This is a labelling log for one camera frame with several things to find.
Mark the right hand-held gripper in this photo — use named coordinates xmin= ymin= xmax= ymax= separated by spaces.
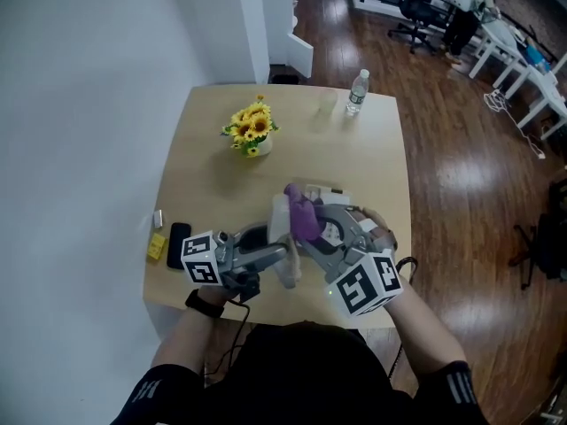
xmin=300 ymin=203 xmax=404 ymax=319

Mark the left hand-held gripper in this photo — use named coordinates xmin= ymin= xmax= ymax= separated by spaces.
xmin=180 ymin=222 xmax=290 ymax=303

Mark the purple cloth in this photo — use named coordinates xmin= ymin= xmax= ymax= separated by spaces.
xmin=283 ymin=182 xmax=327 ymax=243

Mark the person's right forearm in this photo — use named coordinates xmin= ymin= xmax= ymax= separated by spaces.
xmin=384 ymin=280 xmax=470 ymax=381

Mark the person's left forearm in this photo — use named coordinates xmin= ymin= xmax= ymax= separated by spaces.
xmin=150 ymin=297 xmax=232 ymax=376

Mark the person's right hand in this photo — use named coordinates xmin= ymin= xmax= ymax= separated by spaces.
xmin=359 ymin=208 xmax=398 ymax=252

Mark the black smartphone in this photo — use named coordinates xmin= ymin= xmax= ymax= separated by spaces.
xmin=166 ymin=221 xmax=193 ymax=271

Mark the black wristwatch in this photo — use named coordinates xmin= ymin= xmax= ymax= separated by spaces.
xmin=184 ymin=287 xmax=225 ymax=320

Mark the small yellow box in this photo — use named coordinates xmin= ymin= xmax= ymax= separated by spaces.
xmin=146 ymin=232 xmax=167 ymax=261

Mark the yellow sunflower bouquet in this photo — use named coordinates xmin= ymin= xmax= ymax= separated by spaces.
xmin=221 ymin=94 xmax=282 ymax=159

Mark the person's black shirt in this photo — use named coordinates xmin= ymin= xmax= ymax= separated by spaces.
xmin=110 ymin=321 xmax=491 ymax=425

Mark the translucent plastic cup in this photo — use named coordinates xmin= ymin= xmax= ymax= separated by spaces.
xmin=319 ymin=88 xmax=340 ymax=116

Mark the clear plastic water bottle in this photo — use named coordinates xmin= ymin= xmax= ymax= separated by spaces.
xmin=344 ymin=68 xmax=371 ymax=118

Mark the white cabinet door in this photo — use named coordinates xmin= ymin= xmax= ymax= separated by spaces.
xmin=286 ymin=30 xmax=315 ymax=80

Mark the black folding stand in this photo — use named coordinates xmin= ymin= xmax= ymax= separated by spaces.
xmin=508 ymin=178 xmax=567 ymax=291

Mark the black office chair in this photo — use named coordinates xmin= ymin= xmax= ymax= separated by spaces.
xmin=387 ymin=0 xmax=449 ymax=55

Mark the white table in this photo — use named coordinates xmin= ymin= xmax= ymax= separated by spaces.
xmin=515 ymin=65 xmax=567 ymax=142
xmin=468 ymin=19 xmax=533 ymax=102

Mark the blue box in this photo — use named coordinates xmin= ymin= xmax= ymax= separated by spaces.
xmin=525 ymin=43 xmax=551 ymax=73

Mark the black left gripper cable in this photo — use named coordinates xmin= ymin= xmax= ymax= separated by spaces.
xmin=203 ymin=297 xmax=252 ymax=376

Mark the white cable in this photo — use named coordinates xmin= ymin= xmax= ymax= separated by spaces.
xmin=483 ymin=88 xmax=547 ymax=160

